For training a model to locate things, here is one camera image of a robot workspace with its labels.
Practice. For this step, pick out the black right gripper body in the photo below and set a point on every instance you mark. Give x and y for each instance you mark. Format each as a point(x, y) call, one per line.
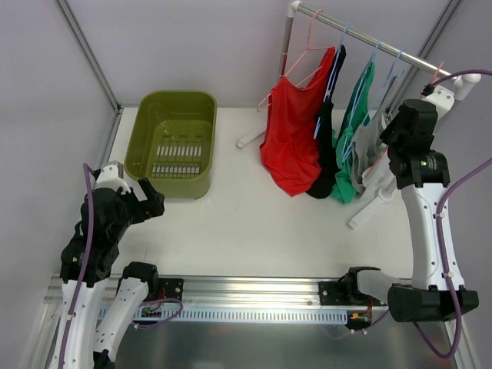
point(390, 135)

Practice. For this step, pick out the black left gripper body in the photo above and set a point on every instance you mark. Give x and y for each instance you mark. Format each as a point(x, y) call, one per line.
point(145, 197)

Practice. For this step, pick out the grey tank top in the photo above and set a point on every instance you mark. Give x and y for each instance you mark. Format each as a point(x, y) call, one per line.
point(367, 145)

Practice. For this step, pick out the white tank top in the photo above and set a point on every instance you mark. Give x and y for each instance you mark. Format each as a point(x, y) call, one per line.
point(378, 176)

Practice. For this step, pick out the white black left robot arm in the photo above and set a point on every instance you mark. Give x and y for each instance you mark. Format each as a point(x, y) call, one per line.
point(83, 340)

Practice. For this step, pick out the green tank top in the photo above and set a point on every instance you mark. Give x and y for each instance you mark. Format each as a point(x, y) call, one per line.
point(343, 189)

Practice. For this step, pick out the black tank top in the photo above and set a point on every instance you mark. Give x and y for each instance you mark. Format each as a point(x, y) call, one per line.
point(322, 186)

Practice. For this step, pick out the red tank top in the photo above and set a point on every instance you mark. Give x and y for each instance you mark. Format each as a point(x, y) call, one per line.
point(289, 151)

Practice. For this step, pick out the olive green plastic basket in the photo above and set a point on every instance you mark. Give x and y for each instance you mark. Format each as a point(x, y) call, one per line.
point(172, 142)

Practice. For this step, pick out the silver white clothes rack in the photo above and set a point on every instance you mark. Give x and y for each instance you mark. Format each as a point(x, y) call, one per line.
point(462, 86)

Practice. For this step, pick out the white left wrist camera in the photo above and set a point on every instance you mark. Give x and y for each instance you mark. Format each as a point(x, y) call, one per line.
point(111, 176)

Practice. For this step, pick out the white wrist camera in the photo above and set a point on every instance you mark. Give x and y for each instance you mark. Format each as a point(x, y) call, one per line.
point(111, 176)
point(441, 97)

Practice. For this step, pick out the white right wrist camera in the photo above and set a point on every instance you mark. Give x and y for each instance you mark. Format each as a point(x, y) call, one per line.
point(441, 97)

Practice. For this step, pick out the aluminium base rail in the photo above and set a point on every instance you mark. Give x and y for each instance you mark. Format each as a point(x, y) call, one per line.
point(225, 292)

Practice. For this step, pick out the white slotted cable duct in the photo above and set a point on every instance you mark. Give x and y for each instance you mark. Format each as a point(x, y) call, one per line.
point(246, 315)

